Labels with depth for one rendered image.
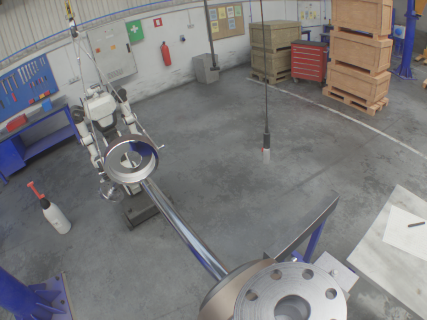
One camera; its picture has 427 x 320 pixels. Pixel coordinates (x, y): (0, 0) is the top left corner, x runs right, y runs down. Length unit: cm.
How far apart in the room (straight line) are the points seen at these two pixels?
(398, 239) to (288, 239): 66
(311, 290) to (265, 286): 11
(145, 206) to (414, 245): 235
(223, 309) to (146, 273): 164
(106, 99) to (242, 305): 186
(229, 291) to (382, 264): 87
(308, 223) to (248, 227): 111
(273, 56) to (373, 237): 447
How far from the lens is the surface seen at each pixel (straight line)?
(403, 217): 161
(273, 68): 535
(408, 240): 152
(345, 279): 96
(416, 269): 145
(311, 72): 527
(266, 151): 155
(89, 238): 286
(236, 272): 78
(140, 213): 251
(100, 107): 207
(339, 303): 59
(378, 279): 131
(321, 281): 60
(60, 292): 268
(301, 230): 132
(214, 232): 237
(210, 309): 76
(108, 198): 168
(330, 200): 149
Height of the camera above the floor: 195
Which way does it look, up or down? 38 degrees down
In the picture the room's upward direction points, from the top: 10 degrees counter-clockwise
